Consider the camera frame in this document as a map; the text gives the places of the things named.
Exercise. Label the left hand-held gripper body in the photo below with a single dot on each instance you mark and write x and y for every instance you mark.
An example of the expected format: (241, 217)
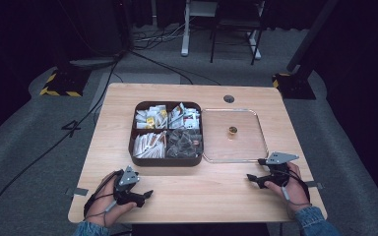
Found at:
(127, 179)

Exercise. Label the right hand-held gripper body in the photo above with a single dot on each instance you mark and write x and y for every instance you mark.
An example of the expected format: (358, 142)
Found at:
(277, 167)

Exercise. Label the person's right hand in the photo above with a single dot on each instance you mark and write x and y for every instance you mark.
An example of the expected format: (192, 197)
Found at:
(293, 191)

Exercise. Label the person's left hand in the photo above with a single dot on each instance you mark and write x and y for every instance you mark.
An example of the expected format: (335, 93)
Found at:
(104, 203)

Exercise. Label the transparent box lid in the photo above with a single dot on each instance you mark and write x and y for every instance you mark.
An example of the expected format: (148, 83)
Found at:
(242, 147)

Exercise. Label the brown four-compartment box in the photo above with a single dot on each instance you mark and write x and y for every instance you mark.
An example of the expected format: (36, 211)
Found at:
(166, 163)

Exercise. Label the pile of white brown stick packets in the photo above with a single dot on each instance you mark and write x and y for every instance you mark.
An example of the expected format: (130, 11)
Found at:
(149, 145)

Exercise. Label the grey tape piece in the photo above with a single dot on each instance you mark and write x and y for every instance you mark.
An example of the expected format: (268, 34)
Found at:
(315, 184)
(79, 191)

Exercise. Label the small gold lid knob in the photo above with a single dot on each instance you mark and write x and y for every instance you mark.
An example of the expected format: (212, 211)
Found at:
(232, 130)

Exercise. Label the pile of white yellow packets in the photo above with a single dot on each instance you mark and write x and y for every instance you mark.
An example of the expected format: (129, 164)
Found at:
(151, 117)

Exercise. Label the yellow black striped stand base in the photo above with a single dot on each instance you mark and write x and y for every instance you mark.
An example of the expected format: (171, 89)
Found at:
(64, 83)
(292, 86)

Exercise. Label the grey table grommet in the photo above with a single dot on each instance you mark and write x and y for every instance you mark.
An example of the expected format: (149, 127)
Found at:
(228, 98)

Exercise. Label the pile of white red packets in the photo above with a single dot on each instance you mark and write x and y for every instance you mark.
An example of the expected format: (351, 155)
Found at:
(185, 117)

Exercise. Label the dark slanted stand pole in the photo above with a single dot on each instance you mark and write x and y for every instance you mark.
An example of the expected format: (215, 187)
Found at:
(311, 32)

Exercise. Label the black metal stand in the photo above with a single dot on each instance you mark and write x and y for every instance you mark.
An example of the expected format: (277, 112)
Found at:
(234, 23)

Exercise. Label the white desk frame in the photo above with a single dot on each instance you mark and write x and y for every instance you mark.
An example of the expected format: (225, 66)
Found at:
(186, 32)

